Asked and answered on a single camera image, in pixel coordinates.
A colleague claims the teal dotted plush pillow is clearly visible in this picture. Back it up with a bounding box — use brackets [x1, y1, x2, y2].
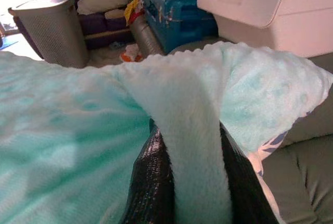
[0, 41, 333, 224]

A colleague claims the grey ribbed tube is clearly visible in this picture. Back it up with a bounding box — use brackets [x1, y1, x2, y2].
[130, 14, 166, 57]

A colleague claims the small cream cushion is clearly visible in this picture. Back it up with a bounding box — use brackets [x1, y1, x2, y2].
[104, 9, 127, 19]

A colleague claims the white printer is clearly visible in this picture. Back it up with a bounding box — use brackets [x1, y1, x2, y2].
[197, 0, 333, 58]

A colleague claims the dark purple sofa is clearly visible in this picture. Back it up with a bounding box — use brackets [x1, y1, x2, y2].
[36, 0, 136, 50]

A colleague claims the small blue cloth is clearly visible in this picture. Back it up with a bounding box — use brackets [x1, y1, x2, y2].
[108, 41, 125, 50]

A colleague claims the orange and white clothes pile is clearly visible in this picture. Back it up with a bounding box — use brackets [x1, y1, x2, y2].
[120, 44, 144, 62]

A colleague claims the grey perforated laundry hamper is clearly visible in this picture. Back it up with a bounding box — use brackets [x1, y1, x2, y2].
[7, 0, 88, 69]

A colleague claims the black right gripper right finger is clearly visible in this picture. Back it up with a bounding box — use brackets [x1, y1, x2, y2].
[220, 123, 280, 224]

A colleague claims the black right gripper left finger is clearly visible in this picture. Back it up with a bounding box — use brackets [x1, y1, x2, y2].
[123, 118, 175, 224]

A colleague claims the blue hard-shell suitcase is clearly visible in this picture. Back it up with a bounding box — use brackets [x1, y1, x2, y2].
[141, 0, 219, 55]

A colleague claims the yellow cloth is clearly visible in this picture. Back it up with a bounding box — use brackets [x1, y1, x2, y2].
[124, 0, 144, 23]

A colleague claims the red cloth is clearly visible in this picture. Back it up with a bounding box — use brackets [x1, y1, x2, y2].
[129, 10, 145, 26]

